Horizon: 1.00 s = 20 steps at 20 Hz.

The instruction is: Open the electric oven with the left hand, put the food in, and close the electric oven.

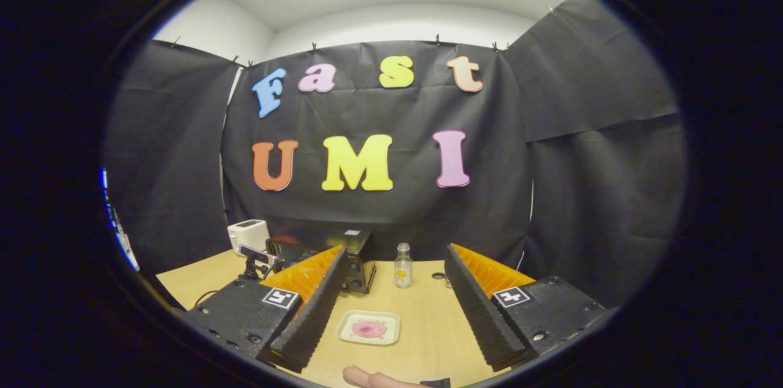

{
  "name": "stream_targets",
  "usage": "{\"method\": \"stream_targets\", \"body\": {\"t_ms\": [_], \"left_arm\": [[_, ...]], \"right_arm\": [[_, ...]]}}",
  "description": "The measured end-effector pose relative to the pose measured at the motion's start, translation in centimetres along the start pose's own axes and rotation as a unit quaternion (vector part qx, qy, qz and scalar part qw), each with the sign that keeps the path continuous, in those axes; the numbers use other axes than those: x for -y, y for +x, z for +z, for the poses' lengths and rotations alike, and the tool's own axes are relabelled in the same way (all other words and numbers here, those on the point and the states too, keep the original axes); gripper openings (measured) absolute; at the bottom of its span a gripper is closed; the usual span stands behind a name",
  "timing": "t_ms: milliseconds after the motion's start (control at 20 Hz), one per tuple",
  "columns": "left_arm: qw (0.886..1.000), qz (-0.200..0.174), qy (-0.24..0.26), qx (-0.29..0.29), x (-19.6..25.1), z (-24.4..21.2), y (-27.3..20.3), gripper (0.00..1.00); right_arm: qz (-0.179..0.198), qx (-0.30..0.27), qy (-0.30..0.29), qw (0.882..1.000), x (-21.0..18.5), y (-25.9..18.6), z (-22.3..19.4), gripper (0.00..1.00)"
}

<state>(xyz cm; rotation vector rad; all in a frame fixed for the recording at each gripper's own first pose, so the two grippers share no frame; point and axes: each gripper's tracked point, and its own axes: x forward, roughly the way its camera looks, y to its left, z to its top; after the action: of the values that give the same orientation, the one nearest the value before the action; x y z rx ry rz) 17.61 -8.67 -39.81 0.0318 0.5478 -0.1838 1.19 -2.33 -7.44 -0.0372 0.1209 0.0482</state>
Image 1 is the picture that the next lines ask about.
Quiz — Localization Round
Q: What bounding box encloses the white toaster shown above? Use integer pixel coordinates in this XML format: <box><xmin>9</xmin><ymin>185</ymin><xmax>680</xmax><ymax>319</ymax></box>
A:
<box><xmin>228</xmin><ymin>220</ymin><xmax>270</xmax><ymax>254</ymax></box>

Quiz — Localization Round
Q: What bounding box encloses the black electric oven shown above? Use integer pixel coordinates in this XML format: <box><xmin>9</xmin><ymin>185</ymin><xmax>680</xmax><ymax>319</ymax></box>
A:
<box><xmin>266</xmin><ymin>230</ymin><xmax>375</xmax><ymax>295</ymax></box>

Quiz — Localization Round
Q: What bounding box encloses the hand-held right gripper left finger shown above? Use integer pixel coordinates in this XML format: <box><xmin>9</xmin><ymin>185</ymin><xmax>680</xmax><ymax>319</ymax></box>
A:
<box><xmin>184</xmin><ymin>245</ymin><xmax>351</xmax><ymax>373</ymax></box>

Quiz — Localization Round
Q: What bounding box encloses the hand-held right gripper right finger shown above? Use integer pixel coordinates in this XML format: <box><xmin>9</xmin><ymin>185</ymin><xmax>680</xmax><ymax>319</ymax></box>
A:
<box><xmin>444</xmin><ymin>244</ymin><xmax>609</xmax><ymax>371</ymax></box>

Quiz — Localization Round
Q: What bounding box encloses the black backdrop cloth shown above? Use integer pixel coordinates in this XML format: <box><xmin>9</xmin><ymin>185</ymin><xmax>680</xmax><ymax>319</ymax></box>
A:
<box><xmin>103</xmin><ymin>0</ymin><xmax>687</xmax><ymax>309</ymax></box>

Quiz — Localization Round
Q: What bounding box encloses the plate of pink meat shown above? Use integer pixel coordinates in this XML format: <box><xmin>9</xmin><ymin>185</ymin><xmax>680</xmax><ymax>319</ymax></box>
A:
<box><xmin>335</xmin><ymin>310</ymin><xmax>401</xmax><ymax>346</ymax></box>

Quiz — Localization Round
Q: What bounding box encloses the black cable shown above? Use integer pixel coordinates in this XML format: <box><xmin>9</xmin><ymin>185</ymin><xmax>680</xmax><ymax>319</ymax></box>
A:
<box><xmin>195</xmin><ymin>289</ymin><xmax>242</xmax><ymax>309</ymax></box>

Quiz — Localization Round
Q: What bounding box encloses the small glass bottle yellow label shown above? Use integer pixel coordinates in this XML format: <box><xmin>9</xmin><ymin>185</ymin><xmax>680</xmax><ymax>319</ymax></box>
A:
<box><xmin>395</xmin><ymin>243</ymin><xmax>413</xmax><ymax>289</ymax></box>

